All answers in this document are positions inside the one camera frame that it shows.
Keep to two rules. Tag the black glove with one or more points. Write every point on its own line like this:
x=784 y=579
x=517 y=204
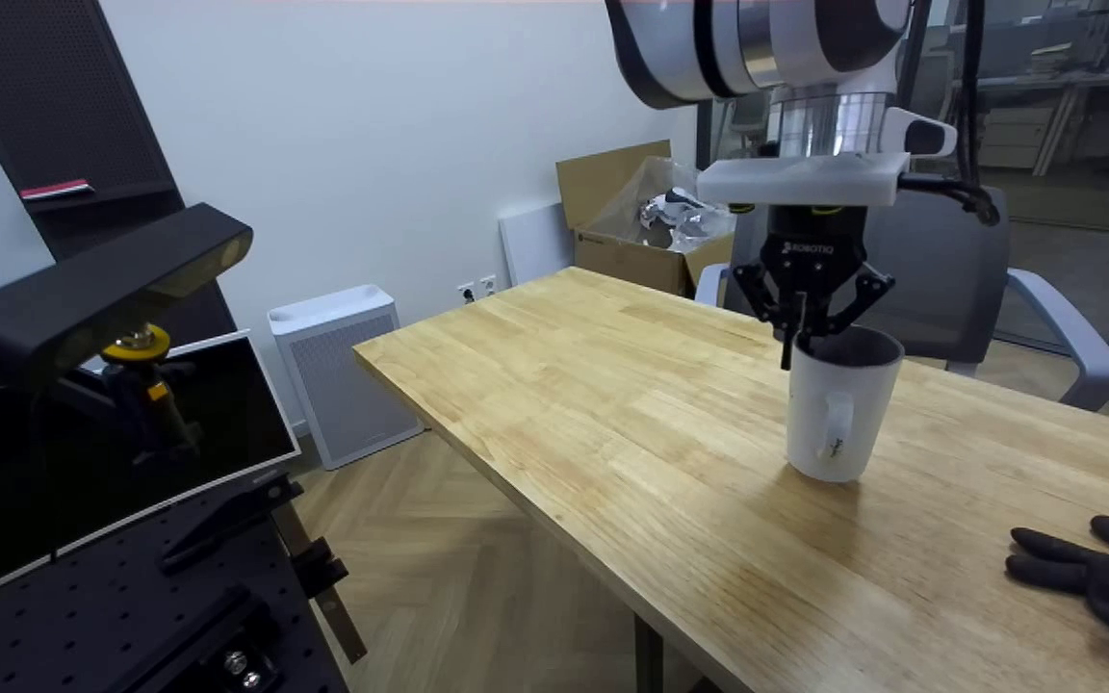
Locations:
x=1094 y=579

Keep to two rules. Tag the black clamp with wood strip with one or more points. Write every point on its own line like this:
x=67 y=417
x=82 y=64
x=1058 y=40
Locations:
x=322 y=562

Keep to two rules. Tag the red label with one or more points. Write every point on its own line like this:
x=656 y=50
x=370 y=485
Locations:
x=57 y=190

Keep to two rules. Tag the white flat panel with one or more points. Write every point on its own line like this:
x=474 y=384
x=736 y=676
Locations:
x=534 y=240

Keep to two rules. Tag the office desk behind glass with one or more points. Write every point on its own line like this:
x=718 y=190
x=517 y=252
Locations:
x=1094 y=82

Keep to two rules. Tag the black table leg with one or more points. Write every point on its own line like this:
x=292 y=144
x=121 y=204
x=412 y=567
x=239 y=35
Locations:
x=648 y=655

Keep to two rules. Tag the black mount base with bolts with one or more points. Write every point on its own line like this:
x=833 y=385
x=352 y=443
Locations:
x=215 y=640

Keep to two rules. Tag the yellow knob camera mount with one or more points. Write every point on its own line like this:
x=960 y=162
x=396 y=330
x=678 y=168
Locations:
x=135 y=343

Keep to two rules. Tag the black optical breadboard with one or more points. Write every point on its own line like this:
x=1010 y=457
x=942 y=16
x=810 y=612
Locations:
x=67 y=617

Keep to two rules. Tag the black slanted beam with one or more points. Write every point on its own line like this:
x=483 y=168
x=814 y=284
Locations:
x=57 y=91

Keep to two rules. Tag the open cardboard box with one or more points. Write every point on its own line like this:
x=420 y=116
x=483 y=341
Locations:
x=596 y=177

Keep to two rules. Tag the white wall outlet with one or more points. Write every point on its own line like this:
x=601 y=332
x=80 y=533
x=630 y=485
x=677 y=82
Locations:
x=480 y=286

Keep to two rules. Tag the clear crumpled plastic bag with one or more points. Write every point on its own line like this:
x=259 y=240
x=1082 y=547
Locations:
x=673 y=220

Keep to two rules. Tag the grey mesh office chair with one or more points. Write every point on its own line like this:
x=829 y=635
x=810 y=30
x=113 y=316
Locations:
x=944 y=284

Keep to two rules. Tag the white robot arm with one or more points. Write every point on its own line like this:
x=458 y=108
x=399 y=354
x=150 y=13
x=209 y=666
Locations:
x=761 y=50

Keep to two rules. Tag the white air purifier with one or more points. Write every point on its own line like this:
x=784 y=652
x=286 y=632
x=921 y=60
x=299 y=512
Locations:
x=343 y=372

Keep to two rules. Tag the black stereo camera bar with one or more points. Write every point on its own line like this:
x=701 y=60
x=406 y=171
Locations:
x=94 y=291

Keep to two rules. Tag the white ceramic mug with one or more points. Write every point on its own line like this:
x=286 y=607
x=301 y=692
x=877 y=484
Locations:
x=846 y=425

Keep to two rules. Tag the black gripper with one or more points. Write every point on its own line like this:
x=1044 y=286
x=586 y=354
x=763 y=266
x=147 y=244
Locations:
x=819 y=240

